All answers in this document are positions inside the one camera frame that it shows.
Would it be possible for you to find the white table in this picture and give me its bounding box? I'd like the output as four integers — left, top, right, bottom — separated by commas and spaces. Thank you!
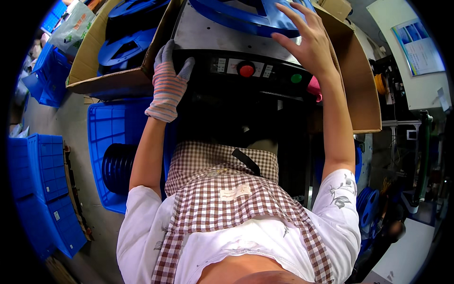
362, 217, 436, 284

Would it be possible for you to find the wall poster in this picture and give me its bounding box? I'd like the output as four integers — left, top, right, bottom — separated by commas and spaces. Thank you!
392, 18, 446, 77

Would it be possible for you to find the orange cable coil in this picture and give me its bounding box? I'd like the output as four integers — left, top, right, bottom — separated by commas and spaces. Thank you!
374, 73, 387, 96

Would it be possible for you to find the printed plastic bag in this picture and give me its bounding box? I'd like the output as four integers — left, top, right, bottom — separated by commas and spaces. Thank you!
48, 1, 96, 58

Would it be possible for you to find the tall open cardboard box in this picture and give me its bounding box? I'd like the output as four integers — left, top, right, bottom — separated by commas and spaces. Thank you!
311, 4, 383, 134

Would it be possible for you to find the heap of blue crates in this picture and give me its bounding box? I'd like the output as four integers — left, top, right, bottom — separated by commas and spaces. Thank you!
21, 0, 72, 108

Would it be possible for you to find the wooden pallet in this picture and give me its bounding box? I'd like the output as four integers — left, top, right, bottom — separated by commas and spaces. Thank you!
62, 141, 94, 242

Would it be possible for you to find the person's left hand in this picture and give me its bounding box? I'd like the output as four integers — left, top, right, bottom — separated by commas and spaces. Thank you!
145, 39, 196, 123

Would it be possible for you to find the metal machine with black panel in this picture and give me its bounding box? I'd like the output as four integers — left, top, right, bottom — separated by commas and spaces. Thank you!
172, 0, 317, 104

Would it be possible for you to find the large blue plastic reel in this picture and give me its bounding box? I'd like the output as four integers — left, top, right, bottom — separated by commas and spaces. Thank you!
189, 0, 317, 39

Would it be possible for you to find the person's right hand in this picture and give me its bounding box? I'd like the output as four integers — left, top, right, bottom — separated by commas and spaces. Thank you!
271, 2, 342, 83

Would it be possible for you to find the green pipe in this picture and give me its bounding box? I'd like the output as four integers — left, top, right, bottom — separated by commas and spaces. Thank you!
411, 110, 434, 208

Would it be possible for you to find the stack of black reels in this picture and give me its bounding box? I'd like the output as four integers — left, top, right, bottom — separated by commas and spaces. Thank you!
101, 143, 138, 195

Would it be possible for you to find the blue plastic crate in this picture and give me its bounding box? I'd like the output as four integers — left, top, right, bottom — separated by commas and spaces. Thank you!
87, 97, 179, 214

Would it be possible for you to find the stack of blue reels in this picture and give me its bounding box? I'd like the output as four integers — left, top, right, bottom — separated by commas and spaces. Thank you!
356, 186, 380, 232

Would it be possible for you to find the cardboard box of blue reels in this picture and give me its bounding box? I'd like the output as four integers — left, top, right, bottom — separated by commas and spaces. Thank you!
65, 0, 185, 95

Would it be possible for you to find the pink cloth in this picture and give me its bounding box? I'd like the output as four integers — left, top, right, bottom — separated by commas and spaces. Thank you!
306, 75, 323, 103

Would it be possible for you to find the small cardboard box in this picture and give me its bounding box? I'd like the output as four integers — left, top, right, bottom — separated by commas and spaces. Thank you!
319, 0, 352, 21

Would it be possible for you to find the person's body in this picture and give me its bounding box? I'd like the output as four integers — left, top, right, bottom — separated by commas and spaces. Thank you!
116, 140, 362, 284

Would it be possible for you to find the stack of blue crates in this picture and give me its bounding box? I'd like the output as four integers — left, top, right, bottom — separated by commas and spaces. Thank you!
7, 133, 88, 260

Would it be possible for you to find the red machine button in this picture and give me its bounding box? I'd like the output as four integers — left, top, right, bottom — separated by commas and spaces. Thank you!
237, 61, 256, 78

